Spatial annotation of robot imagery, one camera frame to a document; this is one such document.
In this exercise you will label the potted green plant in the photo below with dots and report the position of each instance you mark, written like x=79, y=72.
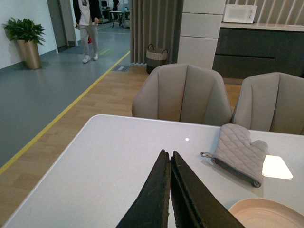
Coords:
x=28, y=35

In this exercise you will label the woven laundry basket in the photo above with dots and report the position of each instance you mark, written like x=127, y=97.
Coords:
x=155, y=57

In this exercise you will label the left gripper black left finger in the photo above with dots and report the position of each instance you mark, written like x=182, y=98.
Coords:
x=151, y=207

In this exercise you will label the beige chair right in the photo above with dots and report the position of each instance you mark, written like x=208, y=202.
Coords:
x=272, y=102

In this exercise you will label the person in grey trousers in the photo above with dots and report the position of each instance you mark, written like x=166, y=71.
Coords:
x=87, y=14

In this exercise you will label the beige chair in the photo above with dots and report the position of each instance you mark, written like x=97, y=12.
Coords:
x=183, y=93
x=272, y=102

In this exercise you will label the white microwave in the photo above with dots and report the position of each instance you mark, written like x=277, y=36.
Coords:
x=234, y=13

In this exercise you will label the beige plate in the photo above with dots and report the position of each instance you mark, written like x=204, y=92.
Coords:
x=264, y=213

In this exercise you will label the dark kitchen cabinet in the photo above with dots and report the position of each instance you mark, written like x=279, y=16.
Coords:
x=244, y=52

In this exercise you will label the grey curtain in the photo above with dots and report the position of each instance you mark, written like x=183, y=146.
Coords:
x=156, y=22

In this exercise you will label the beige chair left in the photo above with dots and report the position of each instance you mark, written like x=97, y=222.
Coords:
x=183, y=93

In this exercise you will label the grey quilted oven mitt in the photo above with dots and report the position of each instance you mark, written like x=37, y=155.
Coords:
x=237, y=154

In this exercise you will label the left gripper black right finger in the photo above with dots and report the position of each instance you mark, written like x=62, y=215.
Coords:
x=193, y=204

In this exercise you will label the white pillar cabinet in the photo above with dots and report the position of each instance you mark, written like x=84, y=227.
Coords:
x=200, y=27

